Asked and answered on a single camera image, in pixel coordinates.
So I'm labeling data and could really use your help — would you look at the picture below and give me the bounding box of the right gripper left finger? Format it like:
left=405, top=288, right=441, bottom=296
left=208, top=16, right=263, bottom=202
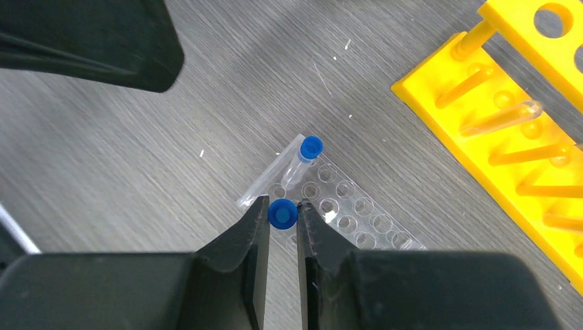
left=1, top=197, right=270, bottom=329

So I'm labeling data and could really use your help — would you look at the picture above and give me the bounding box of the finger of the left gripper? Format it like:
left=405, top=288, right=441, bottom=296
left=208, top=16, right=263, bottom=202
left=1, top=0, right=184, bottom=93

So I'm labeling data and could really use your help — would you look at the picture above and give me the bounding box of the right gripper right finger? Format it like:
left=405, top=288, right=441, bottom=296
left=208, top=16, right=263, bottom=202
left=296, top=200, right=560, bottom=329

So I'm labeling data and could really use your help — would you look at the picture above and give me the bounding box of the blue capped vial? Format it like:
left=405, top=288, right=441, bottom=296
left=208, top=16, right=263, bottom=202
left=280, top=135, right=324, bottom=190
left=267, top=199, right=298, bottom=230

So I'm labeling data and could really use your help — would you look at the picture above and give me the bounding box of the clear glass test tube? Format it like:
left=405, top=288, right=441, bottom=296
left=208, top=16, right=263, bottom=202
left=459, top=100, right=544, bottom=138

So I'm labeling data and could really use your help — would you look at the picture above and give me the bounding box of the clear acrylic tube tray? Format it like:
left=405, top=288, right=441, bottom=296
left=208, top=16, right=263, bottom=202
left=236, top=134, right=425, bottom=250

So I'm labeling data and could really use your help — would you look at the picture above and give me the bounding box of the yellow test tube rack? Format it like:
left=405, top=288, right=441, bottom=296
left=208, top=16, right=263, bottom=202
left=392, top=1, right=582, bottom=291

